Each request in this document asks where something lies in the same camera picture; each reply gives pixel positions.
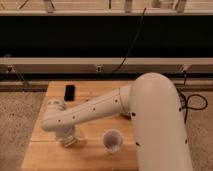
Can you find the grey upper rail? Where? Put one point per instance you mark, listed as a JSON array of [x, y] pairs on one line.
[[148, 12]]

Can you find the grey rail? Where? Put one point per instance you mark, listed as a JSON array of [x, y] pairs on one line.
[[148, 12], [89, 65]]

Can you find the white wall outlet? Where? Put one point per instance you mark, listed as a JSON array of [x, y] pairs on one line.
[[99, 68]]

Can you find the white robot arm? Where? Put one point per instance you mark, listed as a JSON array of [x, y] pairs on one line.
[[157, 119]]

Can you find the grey lower rail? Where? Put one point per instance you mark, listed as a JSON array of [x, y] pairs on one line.
[[89, 65]]

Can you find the white sponge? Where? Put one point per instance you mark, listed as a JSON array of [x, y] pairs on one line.
[[68, 142]]

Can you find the black phone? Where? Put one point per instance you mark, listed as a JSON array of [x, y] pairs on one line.
[[69, 93]]

